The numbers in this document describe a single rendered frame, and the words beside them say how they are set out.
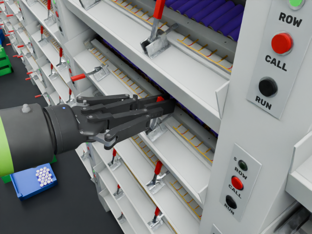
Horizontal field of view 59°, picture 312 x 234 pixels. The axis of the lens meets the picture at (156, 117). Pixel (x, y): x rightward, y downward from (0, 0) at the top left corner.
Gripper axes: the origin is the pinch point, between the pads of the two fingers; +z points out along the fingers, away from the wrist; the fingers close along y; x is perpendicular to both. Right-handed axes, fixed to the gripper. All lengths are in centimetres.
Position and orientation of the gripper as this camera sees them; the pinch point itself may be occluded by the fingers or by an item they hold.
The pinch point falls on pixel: (156, 106)
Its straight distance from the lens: 52.6
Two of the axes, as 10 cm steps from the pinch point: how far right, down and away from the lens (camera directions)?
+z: 8.2, -2.2, 5.3
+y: 5.5, 5.4, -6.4
